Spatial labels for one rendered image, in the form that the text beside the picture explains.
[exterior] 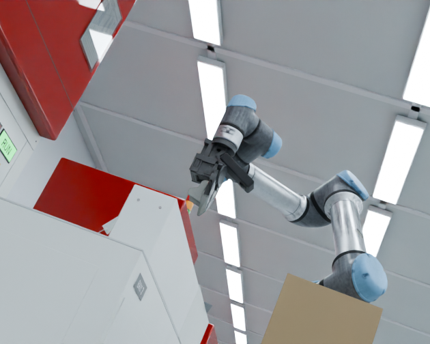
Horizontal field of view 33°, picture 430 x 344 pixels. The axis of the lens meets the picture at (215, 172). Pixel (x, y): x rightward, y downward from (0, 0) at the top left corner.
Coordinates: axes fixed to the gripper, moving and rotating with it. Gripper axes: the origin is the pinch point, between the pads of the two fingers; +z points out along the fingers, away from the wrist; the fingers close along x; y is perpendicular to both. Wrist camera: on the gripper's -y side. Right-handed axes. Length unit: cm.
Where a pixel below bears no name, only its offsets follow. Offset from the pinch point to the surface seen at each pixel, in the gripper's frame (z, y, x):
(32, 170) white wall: -104, 207, -302
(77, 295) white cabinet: 41, 3, 46
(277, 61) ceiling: -164, 37, -164
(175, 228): 18.0, -4.0, 31.9
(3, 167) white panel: 5, 59, -5
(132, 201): 18.4, 4.0, 40.0
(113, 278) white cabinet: 36, -1, 46
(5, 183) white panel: 8, 59, -11
